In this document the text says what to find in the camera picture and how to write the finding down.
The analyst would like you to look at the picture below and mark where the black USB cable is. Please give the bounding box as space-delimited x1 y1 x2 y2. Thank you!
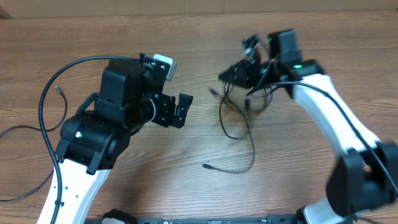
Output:
208 83 274 114
201 82 256 174

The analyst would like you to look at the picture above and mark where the thin black cable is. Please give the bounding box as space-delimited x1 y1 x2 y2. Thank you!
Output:
0 86 68 202

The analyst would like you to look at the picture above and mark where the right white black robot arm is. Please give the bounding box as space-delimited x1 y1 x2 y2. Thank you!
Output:
218 29 397 223

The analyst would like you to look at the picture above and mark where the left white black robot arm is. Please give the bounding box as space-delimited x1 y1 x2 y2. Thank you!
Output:
39 54 193 223

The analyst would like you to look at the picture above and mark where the cardboard backdrop panel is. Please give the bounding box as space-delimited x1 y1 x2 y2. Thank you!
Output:
1 0 397 19

